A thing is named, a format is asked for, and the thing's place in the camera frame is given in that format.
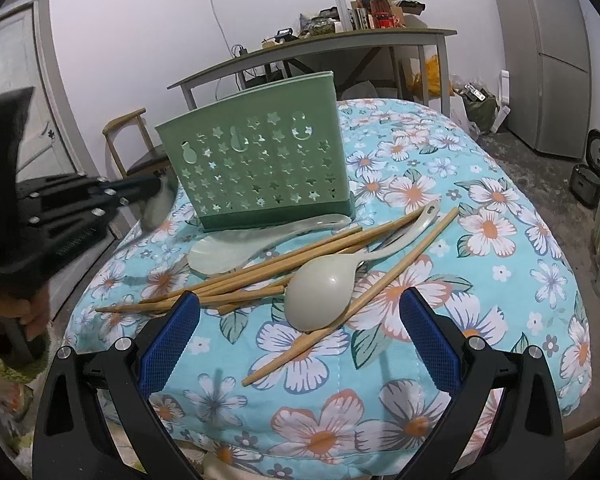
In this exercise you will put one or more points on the blue floral blanket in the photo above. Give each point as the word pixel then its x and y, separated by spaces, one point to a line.
pixel 430 185

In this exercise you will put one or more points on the green bag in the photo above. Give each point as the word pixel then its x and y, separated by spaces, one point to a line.
pixel 475 105

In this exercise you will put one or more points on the black device with screen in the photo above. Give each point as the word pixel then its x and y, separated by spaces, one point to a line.
pixel 285 35

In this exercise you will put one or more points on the glass jar with green contents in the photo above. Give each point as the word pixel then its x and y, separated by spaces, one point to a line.
pixel 322 26

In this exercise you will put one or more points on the beige plastic rice spoon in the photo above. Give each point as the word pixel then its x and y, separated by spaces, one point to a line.
pixel 320 295

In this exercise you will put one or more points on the black rice cooker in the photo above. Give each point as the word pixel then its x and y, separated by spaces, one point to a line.
pixel 587 182

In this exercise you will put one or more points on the person's left hand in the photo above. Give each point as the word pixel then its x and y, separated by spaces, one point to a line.
pixel 32 312

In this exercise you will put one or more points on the yellow plastic bag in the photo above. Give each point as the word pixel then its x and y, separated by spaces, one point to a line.
pixel 432 72

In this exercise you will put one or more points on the grey refrigerator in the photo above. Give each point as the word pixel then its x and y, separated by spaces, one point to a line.
pixel 550 60

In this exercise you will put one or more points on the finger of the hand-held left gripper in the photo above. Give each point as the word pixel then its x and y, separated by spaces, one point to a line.
pixel 80 216
pixel 130 186

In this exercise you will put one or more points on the white plastic board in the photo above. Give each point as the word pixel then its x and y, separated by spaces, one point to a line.
pixel 503 90

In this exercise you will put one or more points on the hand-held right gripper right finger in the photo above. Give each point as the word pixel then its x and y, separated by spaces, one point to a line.
pixel 430 345

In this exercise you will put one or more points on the metal tin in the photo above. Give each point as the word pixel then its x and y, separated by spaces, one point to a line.
pixel 360 17

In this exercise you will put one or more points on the wooden chair with dark seat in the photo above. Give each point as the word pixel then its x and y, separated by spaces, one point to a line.
pixel 150 159

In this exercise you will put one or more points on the white sack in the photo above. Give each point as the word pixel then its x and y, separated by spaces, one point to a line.
pixel 367 89

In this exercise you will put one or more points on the translucent white rice spoon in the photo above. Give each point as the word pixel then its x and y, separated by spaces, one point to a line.
pixel 215 255

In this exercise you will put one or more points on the green plastic utensil holder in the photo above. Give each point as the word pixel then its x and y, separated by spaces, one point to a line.
pixel 260 160

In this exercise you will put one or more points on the wooden table with grey legs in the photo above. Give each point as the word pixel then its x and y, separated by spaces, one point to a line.
pixel 405 34

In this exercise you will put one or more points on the power strip with charger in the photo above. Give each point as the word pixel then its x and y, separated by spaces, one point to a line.
pixel 240 51

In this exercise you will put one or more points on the white panel door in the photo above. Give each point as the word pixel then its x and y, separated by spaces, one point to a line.
pixel 10 50

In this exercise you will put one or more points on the red label plastic bottle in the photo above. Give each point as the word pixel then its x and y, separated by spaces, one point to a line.
pixel 380 10

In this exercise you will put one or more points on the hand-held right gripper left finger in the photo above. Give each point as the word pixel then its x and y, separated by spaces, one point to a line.
pixel 172 345

